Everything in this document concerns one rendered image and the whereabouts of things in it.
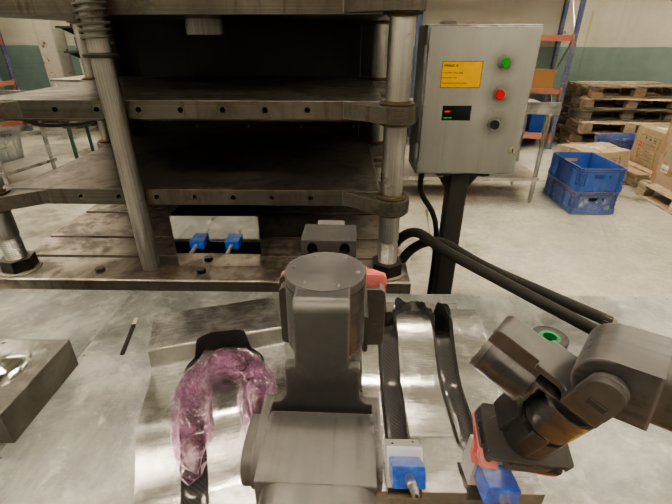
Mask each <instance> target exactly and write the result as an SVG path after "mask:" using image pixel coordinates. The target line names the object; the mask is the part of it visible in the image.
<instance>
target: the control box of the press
mask: <svg viewBox="0 0 672 504"><path fill-rule="evenodd" d="M542 31H543V24H427V25H421V26H419V36H418V49H417V61H416V73H415V85H414V97H413V102H415V103H416V105H417V117H416V123H414V124H413V125H412V126H411V134H410V146H409V158H408V160H409V162H410V164H411V166H412V168H413V170H414V172H415V173H419V176H418V192H419V195H420V198H421V200H422V201H423V203H424V204H425V206H426V207H427V209H428V211H429V213H430V215H431V218H432V221H433V229H434V235H433V236H434V237H441V238H445V239H447V240H450V241H452V242H454V243H455V244H457V245H459V239H460V233H461V226H462V220H463V213H464V207H465V200H466V194H467V188H468V186H469V185H470V184H471V183H472V182H473V181H474V180H475V179H476V177H477V176H480V177H485V176H489V174H513V173H514V168H515V164H516V159H517V154H518V149H519V144H520V139H521V134H522V129H523V124H524V120H525V115H526V110H527V105H528V100H529V95H530V90H531V85H532V80H533V75H534V71H535V66H536V61H537V56H538V51H539V46H540V41H541V36H542ZM425 173H430V174H436V175H437V176H438V177H439V179H440V180H441V182H442V184H443V186H444V187H445V189H444V197H443V205H442V213H441V221H440V228H439V227H438V219H437V216H436V213H435V210H434V208H433V207H432V205H431V203H430V202H429V200H428V199H427V197H426V195H425V193H424V189H423V179H424V174H425ZM455 265H456V263H455V262H453V261H451V260H450V259H448V258H446V257H445V256H443V255H441V254H440V253H438V252H437V251H435V250H434V249H433V251H432V261H431V269H430V276H429V283H428V290H427V294H451V291H452V285H453V278H454V272H455Z"/></svg>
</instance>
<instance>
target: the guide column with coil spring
mask: <svg viewBox="0 0 672 504"><path fill-rule="evenodd" d="M80 8H103V6H102V4H82V5H77V9H80ZM78 13H79V16H82V15H101V14H104V11H85V12H78ZM80 21H81V23H83V22H99V21H106V19H105V18H86V19H80ZM96 28H107V24H102V25H86V26H82V29H96ZM107 34H109V33H108V31H99V32H85V33H84V36H93V35H107ZM85 41H86V45H87V49H88V52H89V53H107V52H113V50H112V46H110V45H109V43H110V37H109V38H95V39H85ZM90 61H91V65H92V69H93V73H94V77H95V81H96V85H97V89H98V93H99V97H100V101H101V105H102V109H103V113H104V117H105V121H106V125H107V129H108V133H109V137H110V141H111V145H112V149H113V153H114V157H115V161H116V165H117V169H118V173H119V177H120V181H121V185H122V189H123V193H124V197H125V201H126V205H127V209H128V213H129V217H130V221H131V225H132V229H133V233H134V237H135V241H136V245H137V249H138V253H139V257H140V261H141V265H142V269H143V270H144V271H154V270H157V269H158V268H160V267H161V264H160V259H159V255H158V250H157V246H156V241H155V237H154V232H153V228H152V224H151V219H150V215H149V210H148V206H147V201H146V197H145V192H144V188H143V184H142V179H141V175H140V170H139V166H138V161H137V157H136V153H135V148H134V144H133V139H132V135H131V130H130V126H129V121H128V117H127V113H126V108H125V104H124V99H123V95H122V90H121V86H120V81H119V77H118V73H117V68H116V64H115V59H114V58H90Z"/></svg>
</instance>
